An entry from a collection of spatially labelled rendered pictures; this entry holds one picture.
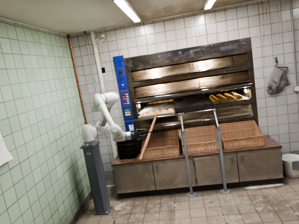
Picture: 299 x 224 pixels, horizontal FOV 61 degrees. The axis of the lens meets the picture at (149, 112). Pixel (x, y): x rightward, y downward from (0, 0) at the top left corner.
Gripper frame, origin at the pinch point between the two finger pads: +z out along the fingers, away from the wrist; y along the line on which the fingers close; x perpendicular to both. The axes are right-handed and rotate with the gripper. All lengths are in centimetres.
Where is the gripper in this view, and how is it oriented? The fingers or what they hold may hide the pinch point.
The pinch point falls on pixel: (149, 133)
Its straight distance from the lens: 280.7
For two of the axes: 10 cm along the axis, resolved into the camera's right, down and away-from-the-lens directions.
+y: 1.5, 9.7, 1.7
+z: 9.8, -1.3, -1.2
